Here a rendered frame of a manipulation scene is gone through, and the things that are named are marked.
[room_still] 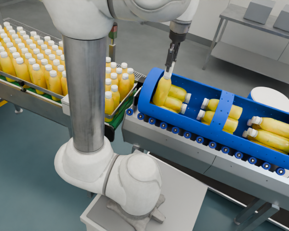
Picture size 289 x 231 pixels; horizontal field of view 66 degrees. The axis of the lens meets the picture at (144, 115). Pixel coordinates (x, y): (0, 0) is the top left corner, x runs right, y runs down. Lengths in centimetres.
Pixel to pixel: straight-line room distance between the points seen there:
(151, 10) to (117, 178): 54
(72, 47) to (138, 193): 47
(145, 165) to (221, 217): 158
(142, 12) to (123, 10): 5
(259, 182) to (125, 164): 91
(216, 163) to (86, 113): 95
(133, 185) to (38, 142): 188
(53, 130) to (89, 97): 202
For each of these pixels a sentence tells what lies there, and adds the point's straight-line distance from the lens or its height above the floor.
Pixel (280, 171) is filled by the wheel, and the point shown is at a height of 97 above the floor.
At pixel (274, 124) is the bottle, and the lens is 130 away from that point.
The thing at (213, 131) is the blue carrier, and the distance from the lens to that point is 120.
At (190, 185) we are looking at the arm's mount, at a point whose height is 102.
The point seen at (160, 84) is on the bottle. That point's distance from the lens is 118.
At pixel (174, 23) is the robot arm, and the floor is 155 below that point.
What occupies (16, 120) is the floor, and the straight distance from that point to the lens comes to 281.
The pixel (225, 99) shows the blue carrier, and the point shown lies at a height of 123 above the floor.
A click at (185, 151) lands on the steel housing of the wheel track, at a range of 137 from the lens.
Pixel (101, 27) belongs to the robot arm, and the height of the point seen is 171.
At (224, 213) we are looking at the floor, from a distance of 228.
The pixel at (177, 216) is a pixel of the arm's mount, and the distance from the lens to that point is 98.
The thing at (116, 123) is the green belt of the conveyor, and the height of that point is 89.
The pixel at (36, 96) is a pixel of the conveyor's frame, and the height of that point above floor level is 90.
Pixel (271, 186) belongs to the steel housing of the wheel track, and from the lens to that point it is 148.
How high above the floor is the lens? 190
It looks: 44 degrees down
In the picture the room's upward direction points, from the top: 10 degrees clockwise
